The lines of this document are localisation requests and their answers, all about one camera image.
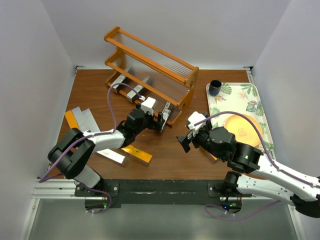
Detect chrome silver toothpaste box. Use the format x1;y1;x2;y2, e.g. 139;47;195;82
162;101;174;126

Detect black toothpaste box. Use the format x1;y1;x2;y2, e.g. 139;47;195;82
126;84;146;103

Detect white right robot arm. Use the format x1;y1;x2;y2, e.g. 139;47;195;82
177;126;320;218

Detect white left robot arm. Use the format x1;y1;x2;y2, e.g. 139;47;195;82
47;107;165;188

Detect orange wooden three-tier shelf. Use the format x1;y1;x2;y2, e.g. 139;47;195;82
104;26;199;126

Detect orange toothpaste box right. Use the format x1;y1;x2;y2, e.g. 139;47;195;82
204;151;218;163

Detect orange toothpaste box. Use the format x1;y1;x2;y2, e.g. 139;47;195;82
64;110;80;130
204;151;218;163
120;145;153;165

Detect yellow round plate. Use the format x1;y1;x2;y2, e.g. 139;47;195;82
224;114;261;147

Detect orange toothpaste box centre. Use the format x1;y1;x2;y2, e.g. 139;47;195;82
120;145;153;165

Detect floral patterned serving tray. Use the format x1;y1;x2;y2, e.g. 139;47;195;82
206;82;274;153

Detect dark blue cup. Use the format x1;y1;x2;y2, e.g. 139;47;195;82
208;79;222;97

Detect grey toothpaste box far left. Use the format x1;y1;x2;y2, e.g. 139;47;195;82
71;106;90;132

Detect orange toothpaste box far left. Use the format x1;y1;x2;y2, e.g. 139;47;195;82
64;110;80;130

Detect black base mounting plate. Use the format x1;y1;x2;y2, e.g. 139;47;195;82
74;178;253;210

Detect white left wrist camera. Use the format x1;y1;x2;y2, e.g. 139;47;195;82
140;97;157;116

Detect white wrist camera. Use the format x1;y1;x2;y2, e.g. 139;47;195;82
186;111;206;132
140;97;157;116

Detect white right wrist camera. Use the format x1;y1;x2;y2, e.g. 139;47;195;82
186;111;206;132

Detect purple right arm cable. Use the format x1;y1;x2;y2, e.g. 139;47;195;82
194;111;320;221

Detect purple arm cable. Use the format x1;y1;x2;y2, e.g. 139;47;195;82
194;111;320;221
38;82;146;215

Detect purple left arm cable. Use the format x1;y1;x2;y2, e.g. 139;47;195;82
38;82;146;215

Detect aluminium frame rail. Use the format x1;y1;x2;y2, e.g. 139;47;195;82
31;179;77;200

